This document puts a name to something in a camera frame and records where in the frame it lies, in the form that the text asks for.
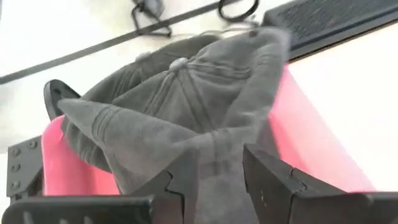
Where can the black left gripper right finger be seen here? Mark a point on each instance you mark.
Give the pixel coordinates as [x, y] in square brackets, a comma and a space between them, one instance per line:
[267, 186]

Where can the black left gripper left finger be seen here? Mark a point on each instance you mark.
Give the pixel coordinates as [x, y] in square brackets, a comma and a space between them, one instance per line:
[183, 186]

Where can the black baseball cap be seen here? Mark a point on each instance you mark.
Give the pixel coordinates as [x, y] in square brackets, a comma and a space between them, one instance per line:
[186, 102]
[155, 59]

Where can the red plastic tray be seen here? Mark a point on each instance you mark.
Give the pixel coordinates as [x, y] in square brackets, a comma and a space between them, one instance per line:
[311, 146]

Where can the black keyboard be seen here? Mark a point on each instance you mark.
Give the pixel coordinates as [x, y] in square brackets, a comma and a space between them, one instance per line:
[326, 15]

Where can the black floor fan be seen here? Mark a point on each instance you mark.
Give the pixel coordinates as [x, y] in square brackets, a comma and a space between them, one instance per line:
[152, 4]

